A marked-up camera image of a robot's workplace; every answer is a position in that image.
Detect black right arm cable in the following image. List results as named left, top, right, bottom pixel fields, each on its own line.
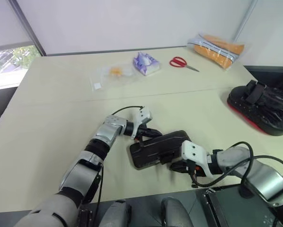
left=190, top=141, right=283, bottom=198

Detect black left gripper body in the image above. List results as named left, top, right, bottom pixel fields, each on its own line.
left=134, top=127, right=154, bottom=143

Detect black plastic case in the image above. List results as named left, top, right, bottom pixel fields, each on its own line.
left=129, top=130, right=192, bottom=171

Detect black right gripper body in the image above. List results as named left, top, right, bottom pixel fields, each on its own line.
left=185, top=159, right=206, bottom=181

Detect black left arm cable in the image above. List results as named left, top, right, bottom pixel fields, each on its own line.
left=111, top=105, right=145, bottom=117

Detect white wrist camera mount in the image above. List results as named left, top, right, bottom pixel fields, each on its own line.
left=181, top=140, right=213, bottom=178
left=131, top=106, right=154, bottom=140

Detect black flat case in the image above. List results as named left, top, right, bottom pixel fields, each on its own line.
left=202, top=185, right=283, bottom=227

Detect white roller blind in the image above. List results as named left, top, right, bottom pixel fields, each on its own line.
left=0, top=0, right=34, bottom=49

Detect red handled scissors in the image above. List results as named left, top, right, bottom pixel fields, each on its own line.
left=168, top=56, right=200, bottom=72

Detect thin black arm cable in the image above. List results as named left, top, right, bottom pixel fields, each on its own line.
left=95, top=163, right=105, bottom=227

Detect dark window frame post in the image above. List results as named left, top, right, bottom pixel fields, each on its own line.
left=9, top=0, right=48, bottom=57

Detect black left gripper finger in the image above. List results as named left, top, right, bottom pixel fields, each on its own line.
left=141, top=133, right=161, bottom=143
left=145, top=128, right=164, bottom=137

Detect purple tissue pack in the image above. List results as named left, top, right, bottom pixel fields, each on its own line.
left=132, top=52, right=162, bottom=77

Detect bagged orange package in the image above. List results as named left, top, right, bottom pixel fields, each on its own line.
left=187, top=33, right=249, bottom=71

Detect grey wall frame post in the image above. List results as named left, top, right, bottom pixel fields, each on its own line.
left=233, top=0, right=261, bottom=42

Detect dark grey rounded shape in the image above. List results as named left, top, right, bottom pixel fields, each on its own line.
left=160, top=197, right=192, bottom=227
left=100, top=199, right=133, bottom=227

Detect small orange item in bag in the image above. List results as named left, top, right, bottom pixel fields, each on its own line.
left=109, top=67, right=123, bottom=77

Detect black and red boxing pad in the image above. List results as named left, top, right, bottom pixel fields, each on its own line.
left=226, top=79, right=283, bottom=137

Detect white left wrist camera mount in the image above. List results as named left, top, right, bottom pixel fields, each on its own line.
left=131, top=106, right=154, bottom=140

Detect clear plastic bag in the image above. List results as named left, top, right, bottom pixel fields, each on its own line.
left=88, top=61, right=139, bottom=92

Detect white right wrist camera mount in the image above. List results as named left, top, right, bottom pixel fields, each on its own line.
left=181, top=140, right=213, bottom=178

